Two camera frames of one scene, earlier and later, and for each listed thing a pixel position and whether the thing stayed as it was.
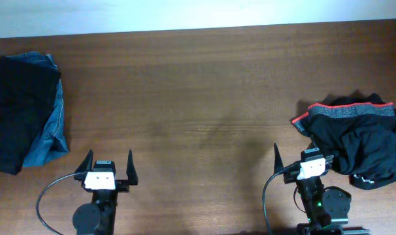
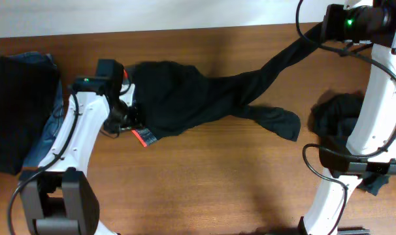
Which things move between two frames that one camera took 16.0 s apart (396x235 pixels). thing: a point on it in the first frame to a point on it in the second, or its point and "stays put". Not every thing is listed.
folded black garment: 22,93 stays put
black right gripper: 288,175 to 326,22
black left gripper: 122,186 to 132,117
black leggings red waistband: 362,137 to 170,98
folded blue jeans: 52,140 stays put
